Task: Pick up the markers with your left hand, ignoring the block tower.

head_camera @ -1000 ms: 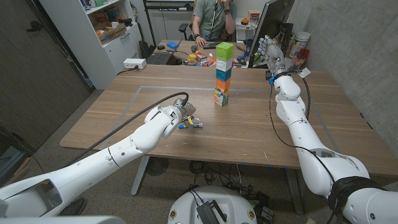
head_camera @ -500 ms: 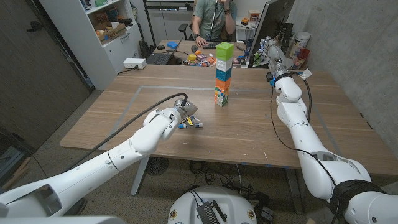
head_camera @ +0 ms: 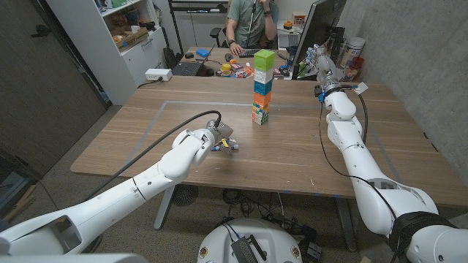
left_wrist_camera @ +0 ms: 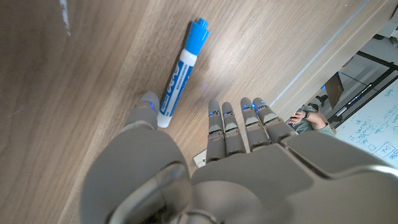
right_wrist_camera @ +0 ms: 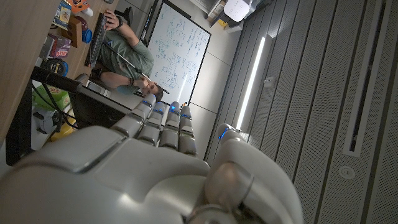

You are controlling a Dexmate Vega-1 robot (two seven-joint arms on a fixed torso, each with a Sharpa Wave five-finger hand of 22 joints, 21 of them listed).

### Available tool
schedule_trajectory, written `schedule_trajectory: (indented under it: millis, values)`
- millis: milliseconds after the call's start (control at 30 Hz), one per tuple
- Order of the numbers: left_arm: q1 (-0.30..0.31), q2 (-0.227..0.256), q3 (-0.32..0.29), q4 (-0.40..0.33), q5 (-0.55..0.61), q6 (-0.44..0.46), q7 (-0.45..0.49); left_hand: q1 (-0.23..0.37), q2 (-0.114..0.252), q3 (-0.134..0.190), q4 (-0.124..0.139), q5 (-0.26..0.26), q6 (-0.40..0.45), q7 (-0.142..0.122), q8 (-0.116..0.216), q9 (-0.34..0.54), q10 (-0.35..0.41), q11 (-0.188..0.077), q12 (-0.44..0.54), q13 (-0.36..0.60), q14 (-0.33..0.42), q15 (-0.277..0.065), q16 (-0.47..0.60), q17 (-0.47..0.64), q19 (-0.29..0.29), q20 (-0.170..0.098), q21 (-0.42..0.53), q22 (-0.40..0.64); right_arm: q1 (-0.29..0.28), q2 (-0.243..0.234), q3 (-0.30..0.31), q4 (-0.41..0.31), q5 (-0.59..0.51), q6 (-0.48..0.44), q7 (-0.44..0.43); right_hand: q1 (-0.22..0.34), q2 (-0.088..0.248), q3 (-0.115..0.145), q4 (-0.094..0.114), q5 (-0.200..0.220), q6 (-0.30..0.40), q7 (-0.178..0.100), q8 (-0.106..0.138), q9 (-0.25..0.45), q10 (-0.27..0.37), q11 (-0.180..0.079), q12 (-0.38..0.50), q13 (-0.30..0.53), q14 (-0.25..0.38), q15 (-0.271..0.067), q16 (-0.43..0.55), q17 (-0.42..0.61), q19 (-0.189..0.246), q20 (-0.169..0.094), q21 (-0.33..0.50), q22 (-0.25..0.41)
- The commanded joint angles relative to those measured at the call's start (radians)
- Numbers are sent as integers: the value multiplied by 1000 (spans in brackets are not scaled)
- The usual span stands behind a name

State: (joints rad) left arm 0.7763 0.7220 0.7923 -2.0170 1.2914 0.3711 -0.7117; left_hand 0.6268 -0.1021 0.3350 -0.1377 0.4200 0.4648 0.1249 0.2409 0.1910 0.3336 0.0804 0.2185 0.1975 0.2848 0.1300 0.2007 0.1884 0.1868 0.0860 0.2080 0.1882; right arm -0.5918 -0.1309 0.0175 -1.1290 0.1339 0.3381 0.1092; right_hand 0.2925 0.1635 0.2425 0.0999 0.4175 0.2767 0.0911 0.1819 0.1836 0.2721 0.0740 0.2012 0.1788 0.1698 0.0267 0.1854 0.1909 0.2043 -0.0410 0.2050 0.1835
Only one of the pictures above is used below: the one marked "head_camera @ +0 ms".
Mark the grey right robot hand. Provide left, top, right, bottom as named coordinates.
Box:
left=305, top=44, right=343, bottom=96

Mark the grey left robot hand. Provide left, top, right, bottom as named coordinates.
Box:
left=206, top=119, right=238, bottom=154

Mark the white marker with blue cap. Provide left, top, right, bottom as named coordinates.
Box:
left=211, top=143, right=240, bottom=152

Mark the orange block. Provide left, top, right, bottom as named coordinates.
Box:
left=252, top=91, right=272, bottom=107

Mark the teal block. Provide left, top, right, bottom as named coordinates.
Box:
left=254, top=80, right=273, bottom=96

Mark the white block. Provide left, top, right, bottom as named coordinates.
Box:
left=254, top=68, right=274, bottom=85

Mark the green block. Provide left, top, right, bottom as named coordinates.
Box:
left=254, top=49, right=276, bottom=72

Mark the white plastic tub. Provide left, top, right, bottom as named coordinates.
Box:
left=342, top=37, right=366, bottom=66

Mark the multicolour puzzle cube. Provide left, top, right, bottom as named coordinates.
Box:
left=252, top=102, right=271, bottom=115
left=252, top=110, right=270, bottom=126

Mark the black computer monitor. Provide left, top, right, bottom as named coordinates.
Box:
left=291, top=0, right=347, bottom=80

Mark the pile of colourful packets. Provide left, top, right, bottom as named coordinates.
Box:
left=230, top=60, right=255, bottom=79

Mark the black laptop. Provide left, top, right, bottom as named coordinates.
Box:
left=171, top=44, right=216, bottom=77

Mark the round black floor fan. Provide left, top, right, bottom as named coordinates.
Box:
left=171, top=184, right=199, bottom=207

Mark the black keyboard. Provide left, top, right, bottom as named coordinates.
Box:
left=238, top=48, right=264, bottom=58

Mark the white power strip box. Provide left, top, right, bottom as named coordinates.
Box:
left=145, top=68, right=173, bottom=82

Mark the person in green t-shirt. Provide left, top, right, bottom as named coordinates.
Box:
left=225, top=0, right=279, bottom=56

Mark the black office chair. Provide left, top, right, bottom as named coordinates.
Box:
left=209, top=26, right=227, bottom=48

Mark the white table leg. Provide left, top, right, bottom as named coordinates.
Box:
left=153, top=184, right=177, bottom=231

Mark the white robot torso base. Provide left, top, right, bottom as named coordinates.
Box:
left=197, top=218, right=303, bottom=263

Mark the black device on torso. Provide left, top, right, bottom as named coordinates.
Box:
left=230, top=235, right=268, bottom=263

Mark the cardboard box with items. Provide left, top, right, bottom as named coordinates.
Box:
left=113, top=26, right=150, bottom=53

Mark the white shelf cabinet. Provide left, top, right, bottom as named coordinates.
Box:
left=45, top=0, right=168, bottom=107

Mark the dark table leg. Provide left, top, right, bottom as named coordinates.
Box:
left=334, top=197, right=358, bottom=253

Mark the black shoe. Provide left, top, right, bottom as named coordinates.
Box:
left=80, top=235, right=103, bottom=254

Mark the white tag on cable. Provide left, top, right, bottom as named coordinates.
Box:
left=352, top=81, right=369, bottom=96

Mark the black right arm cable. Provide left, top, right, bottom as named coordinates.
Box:
left=317, top=85, right=401, bottom=263

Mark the black floor cable tangle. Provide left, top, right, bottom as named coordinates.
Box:
left=221, top=188, right=322, bottom=261

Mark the black door handle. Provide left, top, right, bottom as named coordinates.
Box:
left=31, top=23, right=52, bottom=38

